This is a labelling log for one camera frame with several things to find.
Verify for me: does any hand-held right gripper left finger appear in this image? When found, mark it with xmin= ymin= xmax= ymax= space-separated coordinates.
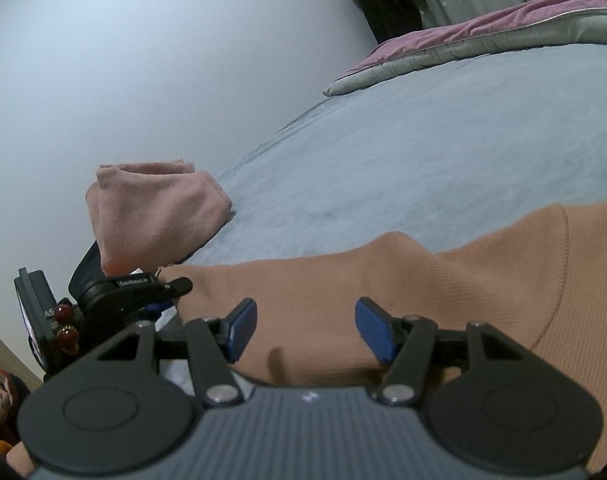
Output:
xmin=98 ymin=298 xmax=258 ymax=407

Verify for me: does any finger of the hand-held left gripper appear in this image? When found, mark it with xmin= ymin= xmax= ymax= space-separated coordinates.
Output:
xmin=104 ymin=275 xmax=193 ymax=311

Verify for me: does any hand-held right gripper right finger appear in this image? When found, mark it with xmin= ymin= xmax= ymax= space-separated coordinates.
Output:
xmin=355 ymin=298 xmax=527 ymax=407

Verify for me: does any brown sweater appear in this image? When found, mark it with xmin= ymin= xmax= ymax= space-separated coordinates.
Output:
xmin=156 ymin=202 xmax=607 ymax=476

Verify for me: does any person's left forearm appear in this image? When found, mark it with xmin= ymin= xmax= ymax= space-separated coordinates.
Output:
xmin=86 ymin=160 xmax=233 ymax=271

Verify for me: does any blue-grey bed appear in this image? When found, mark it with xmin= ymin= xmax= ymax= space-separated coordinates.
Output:
xmin=158 ymin=42 xmax=607 ymax=396

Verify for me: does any pink and grey quilt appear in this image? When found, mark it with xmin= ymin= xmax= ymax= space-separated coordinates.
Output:
xmin=323 ymin=0 xmax=607 ymax=97

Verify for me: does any red bead bracelet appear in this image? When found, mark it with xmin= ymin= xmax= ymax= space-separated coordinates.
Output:
xmin=52 ymin=304 xmax=80 ymax=356

